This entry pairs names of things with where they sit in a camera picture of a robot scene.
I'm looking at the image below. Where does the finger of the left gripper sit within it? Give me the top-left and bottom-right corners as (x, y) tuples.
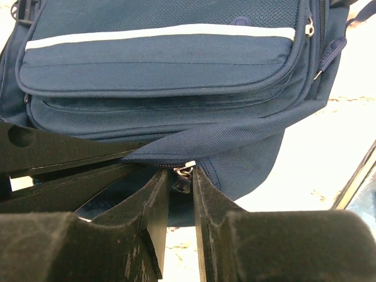
(1, 163), (143, 213)
(1, 122), (146, 176)

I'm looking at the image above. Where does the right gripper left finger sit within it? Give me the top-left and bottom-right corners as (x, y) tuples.
(1, 171), (169, 281)

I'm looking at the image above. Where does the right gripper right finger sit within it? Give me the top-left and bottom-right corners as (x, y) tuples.
(193, 169), (375, 281)

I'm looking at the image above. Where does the navy blue student backpack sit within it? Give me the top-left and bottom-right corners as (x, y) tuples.
(0, 0), (376, 227)

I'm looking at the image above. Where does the dark blue hardcover book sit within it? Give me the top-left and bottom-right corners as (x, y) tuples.
(331, 142), (375, 237)

